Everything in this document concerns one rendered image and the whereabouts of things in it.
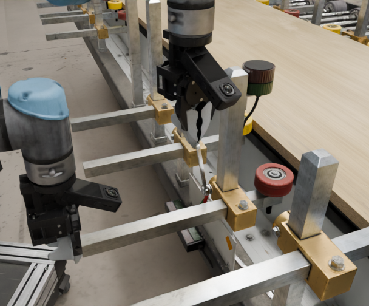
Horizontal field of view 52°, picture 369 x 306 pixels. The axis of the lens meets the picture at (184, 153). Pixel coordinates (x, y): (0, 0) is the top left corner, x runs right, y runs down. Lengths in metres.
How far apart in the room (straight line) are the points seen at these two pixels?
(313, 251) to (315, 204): 0.07
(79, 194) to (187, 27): 0.32
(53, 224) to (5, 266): 1.03
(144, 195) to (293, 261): 1.66
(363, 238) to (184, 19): 0.43
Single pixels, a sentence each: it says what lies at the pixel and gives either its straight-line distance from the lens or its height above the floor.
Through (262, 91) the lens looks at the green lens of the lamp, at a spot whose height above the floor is 1.10.
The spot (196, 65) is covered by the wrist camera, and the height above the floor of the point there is 1.17.
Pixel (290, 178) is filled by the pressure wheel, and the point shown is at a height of 0.91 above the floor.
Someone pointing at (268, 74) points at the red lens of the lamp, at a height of 1.13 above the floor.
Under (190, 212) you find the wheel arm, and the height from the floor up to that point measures 0.86.
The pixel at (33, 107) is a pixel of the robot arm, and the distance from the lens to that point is 0.55.
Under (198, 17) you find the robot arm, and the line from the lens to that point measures 0.61.
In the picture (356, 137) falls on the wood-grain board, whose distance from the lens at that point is 1.04.
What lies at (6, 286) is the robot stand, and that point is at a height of 0.21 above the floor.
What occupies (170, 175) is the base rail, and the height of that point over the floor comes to 0.70.
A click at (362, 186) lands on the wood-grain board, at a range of 0.87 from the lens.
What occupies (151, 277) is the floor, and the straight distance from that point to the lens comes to 1.78.
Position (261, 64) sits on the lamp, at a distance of 0.73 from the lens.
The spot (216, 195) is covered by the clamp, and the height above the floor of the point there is 0.85.
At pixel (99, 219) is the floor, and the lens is 2.07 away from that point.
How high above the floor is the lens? 1.39
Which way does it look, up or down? 33 degrees down
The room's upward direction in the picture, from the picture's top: straight up
